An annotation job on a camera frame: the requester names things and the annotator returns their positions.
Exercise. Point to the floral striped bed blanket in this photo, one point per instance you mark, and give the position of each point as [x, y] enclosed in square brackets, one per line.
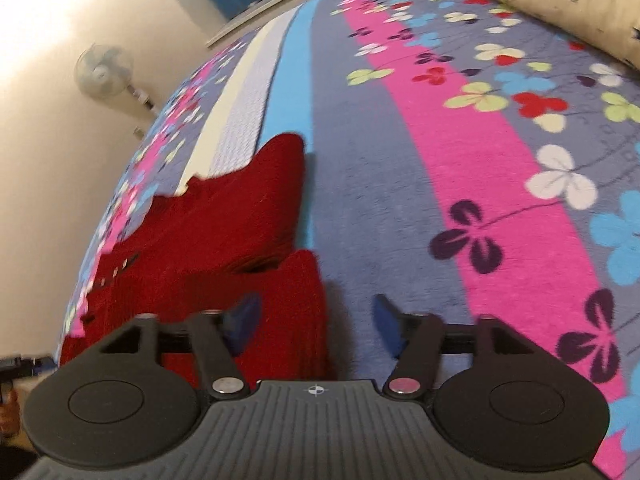
[380, 185]

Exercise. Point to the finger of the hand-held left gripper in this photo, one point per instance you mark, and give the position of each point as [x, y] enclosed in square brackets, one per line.
[25, 365]

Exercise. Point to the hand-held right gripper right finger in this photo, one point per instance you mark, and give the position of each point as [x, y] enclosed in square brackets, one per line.
[387, 325]

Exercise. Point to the red knitted sweater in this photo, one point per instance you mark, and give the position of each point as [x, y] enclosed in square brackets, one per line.
[210, 230]

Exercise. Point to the white standing fan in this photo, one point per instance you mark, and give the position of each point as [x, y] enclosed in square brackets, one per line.
[102, 70]

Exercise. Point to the white window sill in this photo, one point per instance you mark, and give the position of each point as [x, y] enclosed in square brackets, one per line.
[260, 8]

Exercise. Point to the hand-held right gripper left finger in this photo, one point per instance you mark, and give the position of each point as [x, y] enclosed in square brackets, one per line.
[245, 322]

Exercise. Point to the cream star-patterned pillow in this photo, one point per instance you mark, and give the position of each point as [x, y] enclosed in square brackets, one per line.
[525, 5]

